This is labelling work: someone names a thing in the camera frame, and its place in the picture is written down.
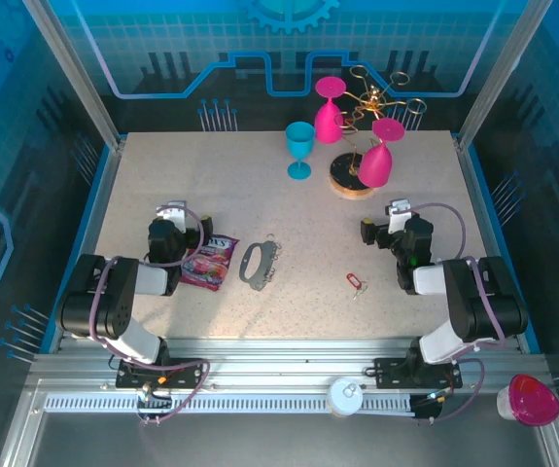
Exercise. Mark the grey metal keyring holder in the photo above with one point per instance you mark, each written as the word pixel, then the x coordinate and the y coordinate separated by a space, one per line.
pixel 255 272

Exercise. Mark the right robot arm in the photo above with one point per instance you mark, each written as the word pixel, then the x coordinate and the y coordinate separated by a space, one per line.
pixel 473 301

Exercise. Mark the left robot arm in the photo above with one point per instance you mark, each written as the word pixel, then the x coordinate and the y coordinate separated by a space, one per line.
pixel 114 297

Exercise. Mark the purple candy bag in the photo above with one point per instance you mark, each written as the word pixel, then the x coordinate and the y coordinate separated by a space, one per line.
pixel 211 267

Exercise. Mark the pink plastic goblet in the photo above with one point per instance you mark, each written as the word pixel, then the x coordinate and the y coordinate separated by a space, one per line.
pixel 327 121
pixel 376 165

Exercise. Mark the blue plastic goblet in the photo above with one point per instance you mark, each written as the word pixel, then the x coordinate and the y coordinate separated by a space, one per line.
pixel 300 138

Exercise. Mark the white round knob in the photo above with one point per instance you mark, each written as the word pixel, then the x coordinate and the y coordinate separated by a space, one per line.
pixel 345 396

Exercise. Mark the pink lidded white cup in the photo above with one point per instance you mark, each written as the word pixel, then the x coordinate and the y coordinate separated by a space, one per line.
pixel 532 399

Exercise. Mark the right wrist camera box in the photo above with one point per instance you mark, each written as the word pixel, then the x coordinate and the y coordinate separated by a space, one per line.
pixel 398 214

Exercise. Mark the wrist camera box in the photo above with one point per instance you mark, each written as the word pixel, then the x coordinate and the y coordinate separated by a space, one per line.
pixel 398 214
pixel 178 213

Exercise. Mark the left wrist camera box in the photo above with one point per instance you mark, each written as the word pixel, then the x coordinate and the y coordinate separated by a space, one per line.
pixel 178 213

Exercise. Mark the aluminium side rail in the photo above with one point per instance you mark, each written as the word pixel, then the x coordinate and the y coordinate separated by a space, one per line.
pixel 483 204
pixel 96 204

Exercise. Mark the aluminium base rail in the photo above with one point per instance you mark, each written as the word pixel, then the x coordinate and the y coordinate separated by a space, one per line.
pixel 284 360

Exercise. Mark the aluminium frame post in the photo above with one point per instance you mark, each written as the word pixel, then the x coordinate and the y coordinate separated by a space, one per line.
pixel 72 73
pixel 498 73

